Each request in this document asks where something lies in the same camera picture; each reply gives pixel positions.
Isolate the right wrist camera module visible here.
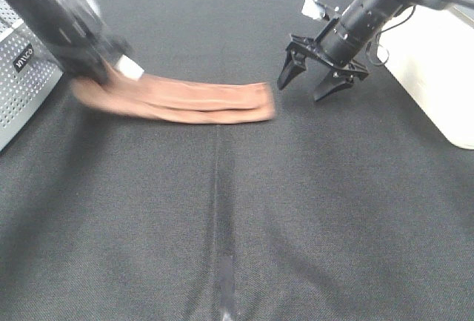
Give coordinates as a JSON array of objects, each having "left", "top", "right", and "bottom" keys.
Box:
[{"left": 301, "top": 0, "right": 340, "bottom": 21}]

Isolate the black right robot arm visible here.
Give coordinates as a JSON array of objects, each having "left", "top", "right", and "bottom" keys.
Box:
[{"left": 277, "top": 0, "right": 473, "bottom": 101}]

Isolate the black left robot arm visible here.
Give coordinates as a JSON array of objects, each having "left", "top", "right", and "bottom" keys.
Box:
[{"left": 5, "top": 0, "right": 130, "bottom": 85}]

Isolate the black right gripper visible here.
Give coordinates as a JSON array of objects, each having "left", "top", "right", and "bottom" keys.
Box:
[{"left": 277, "top": 18, "right": 370, "bottom": 102}]

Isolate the black table cover cloth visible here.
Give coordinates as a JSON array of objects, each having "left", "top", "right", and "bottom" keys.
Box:
[{"left": 0, "top": 0, "right": 474, "bottom": 321}]

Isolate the brown microfiber towel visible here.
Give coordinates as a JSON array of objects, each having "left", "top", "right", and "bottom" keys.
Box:
[{"left": 72, "top": 66, "right": 276, "bottom": 125}]

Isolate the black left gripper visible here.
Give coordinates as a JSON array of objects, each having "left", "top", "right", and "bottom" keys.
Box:
[{"left": 46, "top": 0, "right": 131, "bottom": 84}]

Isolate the white woven-pattern storage bin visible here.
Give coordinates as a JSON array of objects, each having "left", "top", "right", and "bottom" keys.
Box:
[{"left": 377, "top": 6, "right": 473, "bottom": 150}]

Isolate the grey perforated plastic basket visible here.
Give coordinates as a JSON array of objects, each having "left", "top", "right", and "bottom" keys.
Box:
[{"left": 1, "top": 0, "right": 63, "bottom": 148}]

